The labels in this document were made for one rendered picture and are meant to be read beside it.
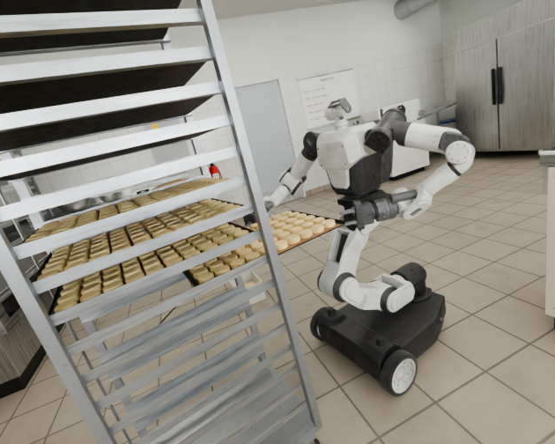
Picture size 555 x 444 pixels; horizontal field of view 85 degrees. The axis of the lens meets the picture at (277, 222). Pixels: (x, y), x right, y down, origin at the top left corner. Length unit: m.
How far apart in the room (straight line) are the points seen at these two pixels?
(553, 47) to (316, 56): 3.13
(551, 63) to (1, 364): 6.22
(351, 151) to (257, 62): 4.24
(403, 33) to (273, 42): 2.58
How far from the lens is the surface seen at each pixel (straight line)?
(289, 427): 1.45
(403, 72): 6.85
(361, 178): 1.37
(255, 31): 5.57
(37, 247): 0.88
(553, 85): 5.41
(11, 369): 2.86
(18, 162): 0.87
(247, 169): 0.91
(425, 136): 1.23
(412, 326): 1.76
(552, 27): 5.42
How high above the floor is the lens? 1.26
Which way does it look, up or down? 16 degrees down
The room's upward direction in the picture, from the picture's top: 14 degrees counter-clockwise
